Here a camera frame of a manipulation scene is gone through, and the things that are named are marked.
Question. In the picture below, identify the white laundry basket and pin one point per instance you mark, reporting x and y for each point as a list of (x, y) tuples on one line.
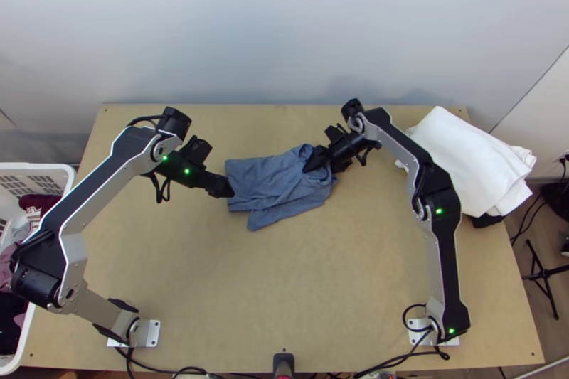
[(9, 174)]

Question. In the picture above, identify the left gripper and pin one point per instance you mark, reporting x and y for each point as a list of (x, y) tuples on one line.
[(214, 184)]

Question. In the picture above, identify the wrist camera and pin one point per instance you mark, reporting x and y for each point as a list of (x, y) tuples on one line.
[(198, 150), (335, 133)]

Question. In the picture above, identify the black tripod stand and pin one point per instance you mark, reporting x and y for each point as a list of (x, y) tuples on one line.
[(544, 270)]

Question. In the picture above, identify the blue t-shirt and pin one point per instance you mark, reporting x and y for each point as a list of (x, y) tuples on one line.
[(266, 183)]

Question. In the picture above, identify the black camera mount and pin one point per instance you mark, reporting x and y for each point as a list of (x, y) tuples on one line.
[(283, 363)]

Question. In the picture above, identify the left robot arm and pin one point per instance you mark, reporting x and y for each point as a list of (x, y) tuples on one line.
[(89, 201)]

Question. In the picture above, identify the pile of folded clothes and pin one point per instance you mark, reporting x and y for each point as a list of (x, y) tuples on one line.
[(471, 161)]

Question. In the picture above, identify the heap of clothes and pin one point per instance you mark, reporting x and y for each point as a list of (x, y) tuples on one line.
[(9, 263)]

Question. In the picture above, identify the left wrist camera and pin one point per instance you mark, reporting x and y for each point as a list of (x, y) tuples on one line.
[(198, 150)]

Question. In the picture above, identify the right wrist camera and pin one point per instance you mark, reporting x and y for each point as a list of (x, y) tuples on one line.
[(335, 133)]

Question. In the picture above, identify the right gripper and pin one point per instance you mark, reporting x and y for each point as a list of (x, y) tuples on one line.
[(343, 153)]

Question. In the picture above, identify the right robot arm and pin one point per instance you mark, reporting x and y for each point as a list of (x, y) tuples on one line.
[(444, 263)]

